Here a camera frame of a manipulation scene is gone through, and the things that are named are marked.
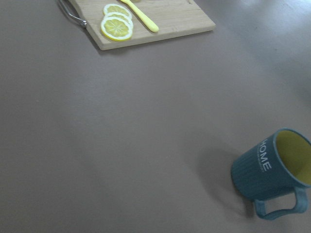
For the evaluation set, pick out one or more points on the blue mug with yellow interior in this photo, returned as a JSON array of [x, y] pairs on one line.
[[276, 166]]

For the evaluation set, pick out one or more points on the lemon slice front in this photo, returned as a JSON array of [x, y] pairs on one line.
[[116, 29]]

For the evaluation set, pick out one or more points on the lemon slice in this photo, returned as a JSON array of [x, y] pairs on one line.
[[109, 8], [116, 29]]

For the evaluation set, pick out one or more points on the wooden cutting board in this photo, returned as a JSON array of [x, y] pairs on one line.
[[173, 17]]

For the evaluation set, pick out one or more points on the lemon slice middle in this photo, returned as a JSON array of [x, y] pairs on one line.
[[109, 8]]

